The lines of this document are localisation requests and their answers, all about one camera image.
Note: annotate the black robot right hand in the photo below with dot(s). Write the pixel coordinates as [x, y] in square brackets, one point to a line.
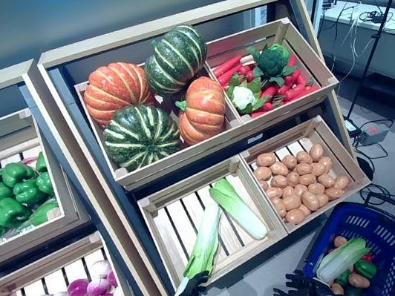
[303, 291]

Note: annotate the napa cabbage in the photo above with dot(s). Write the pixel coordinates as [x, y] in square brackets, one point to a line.
[237, 209]
[339, 260]
[204, 240]

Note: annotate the blue plastic shopping basket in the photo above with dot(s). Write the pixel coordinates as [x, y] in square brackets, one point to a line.
[388, 238]

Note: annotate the red tomato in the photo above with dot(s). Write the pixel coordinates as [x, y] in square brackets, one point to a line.
[368, 257]

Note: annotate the green striped pumpkin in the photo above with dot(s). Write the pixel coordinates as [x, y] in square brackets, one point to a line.
[141, 136]
[176, 59]

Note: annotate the white power adapter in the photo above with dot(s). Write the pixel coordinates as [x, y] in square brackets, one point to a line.
[351, 125]

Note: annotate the grey power box red button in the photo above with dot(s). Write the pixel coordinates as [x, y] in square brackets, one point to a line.
[373, 133]

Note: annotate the red carrot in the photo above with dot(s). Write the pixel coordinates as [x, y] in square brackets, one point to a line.
[269, 91]
[299, 92]
[228, 76]
[227, 65]
[292, 61]
[264, 108]

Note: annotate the small orange ribbed pumpkin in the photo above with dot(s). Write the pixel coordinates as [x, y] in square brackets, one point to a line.
[201, 111]

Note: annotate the white cauliflower green leaves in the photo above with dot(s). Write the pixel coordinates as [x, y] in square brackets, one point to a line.
[243, 96]

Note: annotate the large orange ribbed pumpkin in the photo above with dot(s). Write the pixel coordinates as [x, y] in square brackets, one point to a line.
[117, 89]

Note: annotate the green broccoli head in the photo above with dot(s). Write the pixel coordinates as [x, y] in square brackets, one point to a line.
[273, 59]

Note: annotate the white desk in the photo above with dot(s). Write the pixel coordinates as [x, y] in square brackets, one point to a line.
[345, 15]

